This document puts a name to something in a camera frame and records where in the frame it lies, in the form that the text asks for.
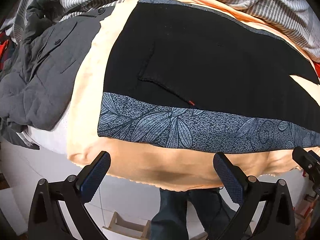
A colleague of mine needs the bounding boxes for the black pants with patterned band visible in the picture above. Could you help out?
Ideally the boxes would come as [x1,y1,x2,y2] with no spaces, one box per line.
[97,0,319,153]

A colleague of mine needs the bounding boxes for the peach bed sheet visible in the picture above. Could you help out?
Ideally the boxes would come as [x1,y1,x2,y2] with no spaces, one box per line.
[26,0,320,192]

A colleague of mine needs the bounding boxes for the red fabric item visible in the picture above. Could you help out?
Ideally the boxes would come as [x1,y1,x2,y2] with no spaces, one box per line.
[313,62,320,78]

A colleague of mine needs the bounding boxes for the wooden stool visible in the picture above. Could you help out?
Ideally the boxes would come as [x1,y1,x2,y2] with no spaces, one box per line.
[102,211,151,239]

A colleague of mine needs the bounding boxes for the person's dark jeans legs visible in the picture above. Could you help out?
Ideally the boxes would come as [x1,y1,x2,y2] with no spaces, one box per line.
[150,188,236,239]

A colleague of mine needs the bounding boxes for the dark grey jacket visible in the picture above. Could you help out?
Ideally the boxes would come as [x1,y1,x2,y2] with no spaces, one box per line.
[1,0,113,150]

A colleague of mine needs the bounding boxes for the red embroidered cloth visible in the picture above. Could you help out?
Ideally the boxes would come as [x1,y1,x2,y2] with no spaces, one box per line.
[0,31,11,69]

